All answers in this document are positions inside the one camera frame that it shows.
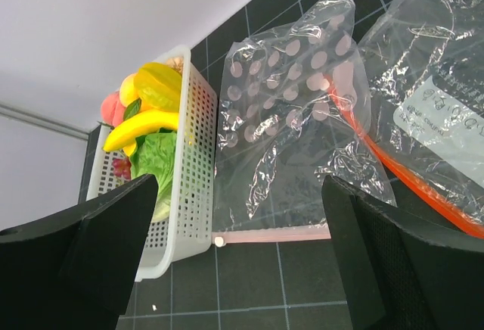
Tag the pink dotted zip bag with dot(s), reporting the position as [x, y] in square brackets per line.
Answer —
[294, 108]

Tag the beige garlic bulb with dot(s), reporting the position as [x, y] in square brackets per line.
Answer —
[176, 63]

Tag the red grape bunch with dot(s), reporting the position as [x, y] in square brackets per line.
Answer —
[122, 168]

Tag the white perforated plastic basket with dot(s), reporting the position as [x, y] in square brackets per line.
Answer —
[188, 229]

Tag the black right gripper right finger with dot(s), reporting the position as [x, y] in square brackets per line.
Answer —
[400, 271]

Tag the green lettuce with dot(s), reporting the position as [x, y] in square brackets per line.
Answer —
[155, 155]

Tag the orange zipper clear bag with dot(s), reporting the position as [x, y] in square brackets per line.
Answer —
[424, 68]

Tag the yellow banana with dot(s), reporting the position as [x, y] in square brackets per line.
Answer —
[123, 137]

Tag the pink peach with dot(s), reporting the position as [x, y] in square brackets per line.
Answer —
[112, 110]

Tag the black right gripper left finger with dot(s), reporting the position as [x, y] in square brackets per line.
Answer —
[75, 269]

